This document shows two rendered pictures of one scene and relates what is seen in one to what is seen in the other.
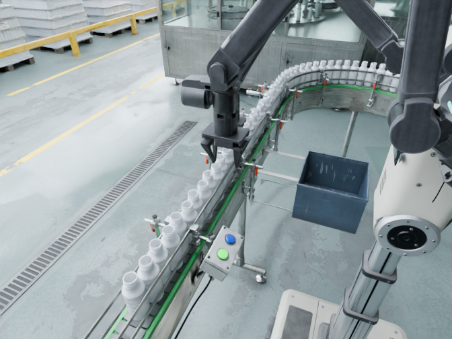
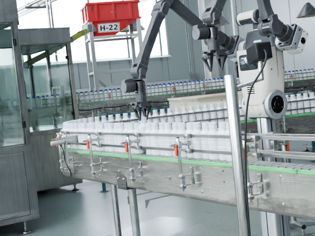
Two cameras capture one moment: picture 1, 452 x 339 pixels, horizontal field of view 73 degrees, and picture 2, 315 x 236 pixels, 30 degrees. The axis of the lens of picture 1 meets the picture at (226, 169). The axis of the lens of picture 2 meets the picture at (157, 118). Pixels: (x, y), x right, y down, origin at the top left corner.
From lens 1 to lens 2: 258 cm
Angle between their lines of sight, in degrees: 60
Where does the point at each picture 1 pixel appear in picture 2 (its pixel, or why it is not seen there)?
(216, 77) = (216, 17)
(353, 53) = (23, 156)
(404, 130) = (274, 25)
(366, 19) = (198, 21)
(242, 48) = (221, 5)
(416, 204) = (273, 81)
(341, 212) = not seen: hidden behind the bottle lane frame
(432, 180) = (274, 64)
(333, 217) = not seen: hidden behind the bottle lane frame
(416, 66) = (266, 5)
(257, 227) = not seen: outside the picture
